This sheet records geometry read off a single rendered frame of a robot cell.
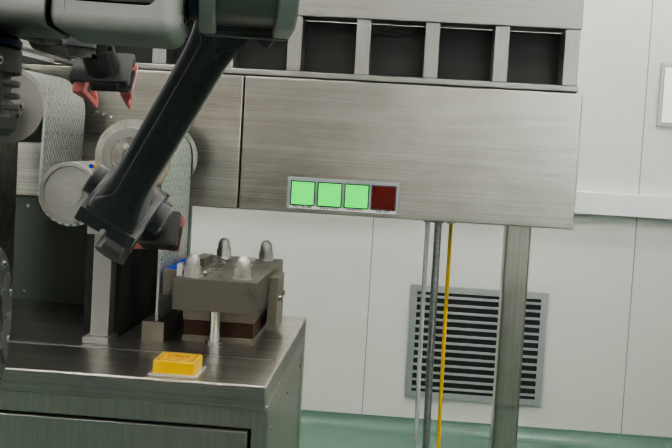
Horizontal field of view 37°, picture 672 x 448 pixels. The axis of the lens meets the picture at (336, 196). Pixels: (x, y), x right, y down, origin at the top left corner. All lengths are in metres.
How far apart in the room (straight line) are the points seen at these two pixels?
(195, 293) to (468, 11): 0.86
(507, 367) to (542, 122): 0.60
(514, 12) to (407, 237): 2.44
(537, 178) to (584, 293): 2.46
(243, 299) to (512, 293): 0.77
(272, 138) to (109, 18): 1.46
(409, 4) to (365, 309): 2.56
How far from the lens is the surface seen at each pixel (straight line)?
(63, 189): 1.98
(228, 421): 1.70
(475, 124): 2.21
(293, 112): 2.21
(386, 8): 2.22
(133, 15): 0.78
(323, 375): 4.66
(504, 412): 2.45
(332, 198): 2.20
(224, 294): 1.88
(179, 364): 1.68
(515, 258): 2.39
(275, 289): 2.04
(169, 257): 2.02
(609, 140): 4.62
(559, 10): 2.25
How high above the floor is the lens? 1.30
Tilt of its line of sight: 3 degrees down
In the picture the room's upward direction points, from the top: 3 degrees clockwise
